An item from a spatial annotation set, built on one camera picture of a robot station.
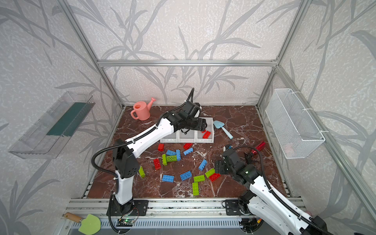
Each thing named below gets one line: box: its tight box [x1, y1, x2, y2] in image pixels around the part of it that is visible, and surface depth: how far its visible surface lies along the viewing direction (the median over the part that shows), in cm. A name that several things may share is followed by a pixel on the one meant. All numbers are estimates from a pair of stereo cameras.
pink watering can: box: [130, 96, 157, 121], surface depth 110 cm
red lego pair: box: [153, 158, 162, 170], surface depth 88 cm
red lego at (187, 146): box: [183, 142, 194, 151], surface depth 97 cm
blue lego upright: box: [176, 149, 182, 162], surface depth 93 cm
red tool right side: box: [251, 141, 266, 155], surface depth 97 cm
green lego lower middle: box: [193, 174, 206, 183], surface depth 85 cm
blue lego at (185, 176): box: [179, 170, 193, 182], surface depth 85 cm
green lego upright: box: [162, 153, 168, 166], surface depth 90 cm
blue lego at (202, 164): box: [198, 159, 208, 172], surface depth 88 cm
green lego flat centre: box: [165, 155, 178, 163], surface depth 92 cm
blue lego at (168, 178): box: [162, 174, 175, 183], surface depth 84 cm
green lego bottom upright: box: [192, 182, 200, 196], surface depth 80 cm
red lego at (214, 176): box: [209, 172, 222, 182], surface depth 85 cm
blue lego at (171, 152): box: [165, 149, 177, 156], surface depth 96 cm
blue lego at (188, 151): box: [183, 147, 194, 156], surface depth 94 cm
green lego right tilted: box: [205, 167, 216, 179], surface depth 86 cm
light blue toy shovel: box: [213, 120, 234, 140], surface depth 107 cm
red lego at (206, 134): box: [201, 129, 212, 139], surface depth 103 cm
